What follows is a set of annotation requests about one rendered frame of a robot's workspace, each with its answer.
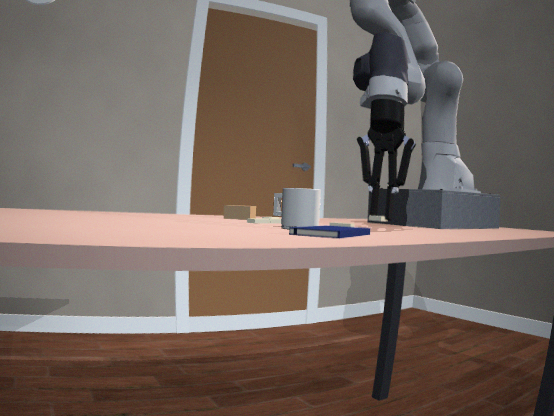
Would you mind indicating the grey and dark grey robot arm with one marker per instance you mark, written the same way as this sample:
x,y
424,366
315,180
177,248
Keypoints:
x,y
387,65

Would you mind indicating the dark blue rectangular pad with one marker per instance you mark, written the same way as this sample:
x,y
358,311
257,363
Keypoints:
x,y
329,231

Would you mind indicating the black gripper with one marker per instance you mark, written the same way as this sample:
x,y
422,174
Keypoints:
x,y
387,134

